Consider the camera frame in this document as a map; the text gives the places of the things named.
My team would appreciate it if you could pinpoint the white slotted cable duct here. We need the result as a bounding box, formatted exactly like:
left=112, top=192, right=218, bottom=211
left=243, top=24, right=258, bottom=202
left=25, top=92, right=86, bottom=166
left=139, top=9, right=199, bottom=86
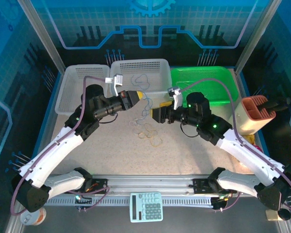
left=47, top=195, right=215, bottom=208

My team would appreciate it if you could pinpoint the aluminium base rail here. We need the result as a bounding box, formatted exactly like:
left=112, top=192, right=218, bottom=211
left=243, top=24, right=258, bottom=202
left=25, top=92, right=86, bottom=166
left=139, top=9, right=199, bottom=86
left=91, top=173, right=258, bottom=195

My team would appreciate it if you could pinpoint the aluminium frame post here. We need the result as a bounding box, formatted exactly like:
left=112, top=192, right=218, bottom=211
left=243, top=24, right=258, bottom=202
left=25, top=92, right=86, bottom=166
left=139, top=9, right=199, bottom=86
left=17, top=0, right=65, bottom=71
left=234, top=0, right=282, bottom=75

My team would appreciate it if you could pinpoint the green perforated plastic basket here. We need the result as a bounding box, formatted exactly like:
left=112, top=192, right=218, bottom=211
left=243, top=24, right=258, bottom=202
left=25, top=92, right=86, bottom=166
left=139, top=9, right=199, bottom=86
left=170, top=66, right=239, bottom=107

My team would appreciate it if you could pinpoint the thin white cable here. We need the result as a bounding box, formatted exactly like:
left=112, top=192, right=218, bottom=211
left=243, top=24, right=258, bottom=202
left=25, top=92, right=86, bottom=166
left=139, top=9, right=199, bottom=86
left=176, top=81, right=194, bottom=89

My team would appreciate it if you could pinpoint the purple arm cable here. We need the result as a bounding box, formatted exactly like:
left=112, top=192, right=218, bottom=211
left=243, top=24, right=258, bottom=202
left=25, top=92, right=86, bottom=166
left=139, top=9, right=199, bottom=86
left=10, top=75, right=111, bottom=216
left=180, top=78, right=291, bottom=216

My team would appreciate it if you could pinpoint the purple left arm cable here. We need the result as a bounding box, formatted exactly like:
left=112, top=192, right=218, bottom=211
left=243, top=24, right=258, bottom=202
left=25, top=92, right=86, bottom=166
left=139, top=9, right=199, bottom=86
left=10, top=75, right=111, bottom=216

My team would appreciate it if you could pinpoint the thin blue cable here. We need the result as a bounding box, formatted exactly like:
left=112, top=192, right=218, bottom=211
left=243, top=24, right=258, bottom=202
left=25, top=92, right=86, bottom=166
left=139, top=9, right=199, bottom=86
left=140, top=96, right=154, bottom=119
left=130, top=74, right=151, bottom=91

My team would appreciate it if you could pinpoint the white perforated plastic basket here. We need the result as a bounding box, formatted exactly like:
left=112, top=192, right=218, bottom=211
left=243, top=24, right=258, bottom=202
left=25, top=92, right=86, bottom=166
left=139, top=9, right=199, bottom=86
left=55, top=64, right=111, bottom=115
left=110, top=58, right=172, bottom=98

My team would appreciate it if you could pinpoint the beige terracotta utensil holder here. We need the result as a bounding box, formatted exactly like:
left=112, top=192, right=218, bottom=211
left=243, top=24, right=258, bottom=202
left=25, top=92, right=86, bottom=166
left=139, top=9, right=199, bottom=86
left=230, top=95, right=276, bottom=136

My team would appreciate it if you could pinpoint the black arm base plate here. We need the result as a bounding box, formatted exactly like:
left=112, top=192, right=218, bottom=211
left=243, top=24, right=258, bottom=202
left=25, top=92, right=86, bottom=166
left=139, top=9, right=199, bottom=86
left=91, top=178, right=109, bottom=194
left=192, top=178, right=210, bottom=194

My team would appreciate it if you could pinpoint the thin yellow cable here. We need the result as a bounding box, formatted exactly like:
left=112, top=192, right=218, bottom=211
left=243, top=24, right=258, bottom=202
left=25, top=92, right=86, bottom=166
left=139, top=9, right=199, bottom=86
left=149, top=134, right=163, bottom=147
left=132, top=122, right=158, bottom=139

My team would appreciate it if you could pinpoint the light blue calculator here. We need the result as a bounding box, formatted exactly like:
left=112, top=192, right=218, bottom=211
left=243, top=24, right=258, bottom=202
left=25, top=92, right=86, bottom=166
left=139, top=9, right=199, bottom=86
left=129, top=192, right=164, bottom=223

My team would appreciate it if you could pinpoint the beige roll with black cap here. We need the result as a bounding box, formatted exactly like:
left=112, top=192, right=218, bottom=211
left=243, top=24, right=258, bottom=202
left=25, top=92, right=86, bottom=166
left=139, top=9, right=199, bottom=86
left=265, top=208, right=291, bottom=221

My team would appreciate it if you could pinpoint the black tool handle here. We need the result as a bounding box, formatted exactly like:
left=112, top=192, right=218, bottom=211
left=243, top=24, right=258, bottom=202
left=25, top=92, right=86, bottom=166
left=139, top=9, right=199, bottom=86
left=256, top=97, right=291, bottom=115

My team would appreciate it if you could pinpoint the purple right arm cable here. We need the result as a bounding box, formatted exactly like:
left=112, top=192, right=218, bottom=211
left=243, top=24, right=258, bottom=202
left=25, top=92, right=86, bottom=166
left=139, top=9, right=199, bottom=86
left=180, top=78, right=291, bottom=216

